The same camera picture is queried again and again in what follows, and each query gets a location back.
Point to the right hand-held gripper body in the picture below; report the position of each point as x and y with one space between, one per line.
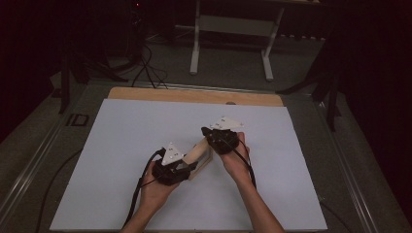
223 140

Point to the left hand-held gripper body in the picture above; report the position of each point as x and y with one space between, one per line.
170 171

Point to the small wooden board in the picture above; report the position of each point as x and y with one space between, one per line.
197 152

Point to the person's left hand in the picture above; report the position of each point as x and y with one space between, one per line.
155 194

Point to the person's right hand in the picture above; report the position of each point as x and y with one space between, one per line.
236 165

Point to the black metal stand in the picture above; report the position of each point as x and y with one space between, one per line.
332 103
64 87

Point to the black equipment rack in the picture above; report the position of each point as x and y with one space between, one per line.
136 32

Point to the metal floor rail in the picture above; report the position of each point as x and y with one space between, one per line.
350 181
210 87
32 161

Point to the white metal desk frame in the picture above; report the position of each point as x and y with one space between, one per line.
194 48

